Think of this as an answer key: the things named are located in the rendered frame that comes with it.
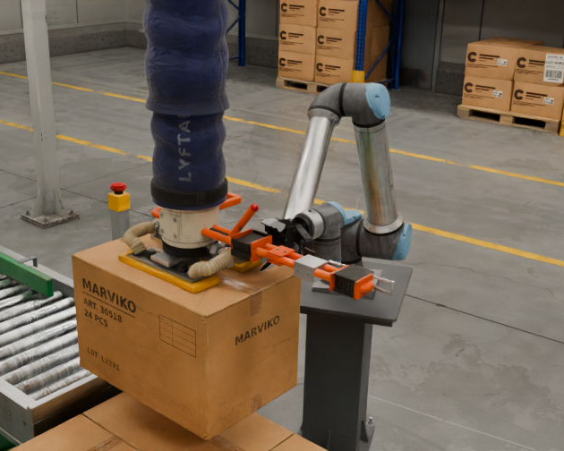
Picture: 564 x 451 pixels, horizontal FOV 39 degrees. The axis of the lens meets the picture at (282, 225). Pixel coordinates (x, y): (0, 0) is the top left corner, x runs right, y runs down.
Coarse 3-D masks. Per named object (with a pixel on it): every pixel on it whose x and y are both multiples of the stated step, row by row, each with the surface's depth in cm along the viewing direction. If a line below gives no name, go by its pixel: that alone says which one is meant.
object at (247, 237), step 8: (240, 232) 223; (248, 232) 225; (256, 232) 225; (232, 240) 220; (240, 240) 221; (248, 240) 221; (256, 240) 221; (264, 240) 219; (232, 248) 222; (240, 248) 219; (248, 248) 216; (256, 248) 218; (264, 248) 220; (240, 256) 219; (248, 256) 217; (256, 256) 218
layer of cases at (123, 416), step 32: (96, 416) 262; (128, 416) 263; (160, 416) 263; (256, 416) 265; (32, 448) 246; (64, 448) 246; (96, 448) 246; (128, 448) 247; (160, 448) 247; (192, 448) 248; (224, 448) 248; (256, 448) 248; (288, 448) 249; (320, 448) 249
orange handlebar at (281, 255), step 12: (228, 192) 261; (228, 204) 253; (156, 216) 242; (204, 228) 230; (216, 228) 232; (228, 240) 224; (264, 252) 216; (276, 252) 214; (288, 252) 214; (276, 264) 213; (288, 264) 210; (324, 276) 203; (360, 288) 197; (372, 288) 198
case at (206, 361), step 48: (144, 240) 257; (96, 288) 241; (144, 288) 224; (240, 288) 225; (288, 288) 235; (96, 336) 248; (144, 336) 231; (192, 336) 215; (240, 336) 223; (288, 336) 241; (144, 384) 237; (192, 384) 221; (240, 384) 228; (288, 384) 248
